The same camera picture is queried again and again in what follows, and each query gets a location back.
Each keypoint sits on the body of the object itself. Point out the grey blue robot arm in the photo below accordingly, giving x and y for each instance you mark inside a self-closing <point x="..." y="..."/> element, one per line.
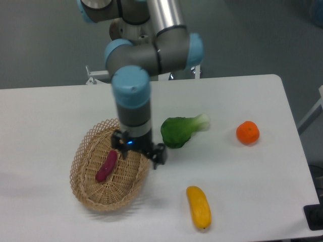
<point x="131" y="66"/>

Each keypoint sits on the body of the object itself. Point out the orange tangerine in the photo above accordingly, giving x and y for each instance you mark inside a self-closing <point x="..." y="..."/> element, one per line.
<point x="247" y="132"/>

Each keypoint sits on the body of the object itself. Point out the purple sweet potato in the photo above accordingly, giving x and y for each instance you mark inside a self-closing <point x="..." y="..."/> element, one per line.
<point x="107" y="166"/>

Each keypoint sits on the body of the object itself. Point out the white metal mounting frame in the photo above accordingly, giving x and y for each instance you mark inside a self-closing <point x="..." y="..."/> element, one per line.
<point x="100" y="77"/>

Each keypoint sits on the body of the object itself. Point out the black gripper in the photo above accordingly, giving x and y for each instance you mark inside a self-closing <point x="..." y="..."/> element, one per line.
<point x="123" y="142"/>

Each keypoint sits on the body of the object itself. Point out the yellow mango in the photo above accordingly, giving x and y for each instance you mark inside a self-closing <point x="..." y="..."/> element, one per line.
<point x="199" y="207"/>

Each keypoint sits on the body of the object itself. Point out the green bok choy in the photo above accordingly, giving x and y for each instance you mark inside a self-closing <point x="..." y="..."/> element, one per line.
<point x="176" y="131"/>

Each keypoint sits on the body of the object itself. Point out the black box at edge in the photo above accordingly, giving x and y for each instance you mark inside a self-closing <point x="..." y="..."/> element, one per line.
<point x="313" y="214"/>

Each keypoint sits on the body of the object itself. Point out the woven wicker basket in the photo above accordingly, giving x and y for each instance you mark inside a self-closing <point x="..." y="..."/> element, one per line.
<point x="121" y="186"/>

